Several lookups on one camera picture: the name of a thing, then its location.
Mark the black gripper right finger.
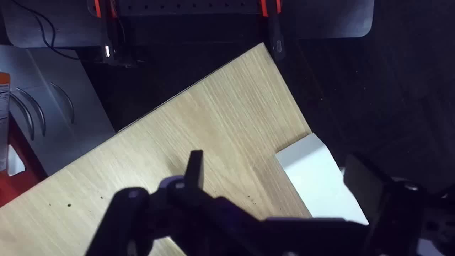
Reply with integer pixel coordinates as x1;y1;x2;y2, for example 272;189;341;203
344;155;455;256

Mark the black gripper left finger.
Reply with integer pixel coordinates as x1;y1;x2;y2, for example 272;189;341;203
84;149;268;256

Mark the white rectangular box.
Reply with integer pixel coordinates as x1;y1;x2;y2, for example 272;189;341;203
276;134;368;225

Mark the gray drawer cabinet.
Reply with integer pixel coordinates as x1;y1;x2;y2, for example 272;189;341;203
0;45;115;175

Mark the red frame stand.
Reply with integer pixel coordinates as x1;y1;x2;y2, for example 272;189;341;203
0;118;47;206

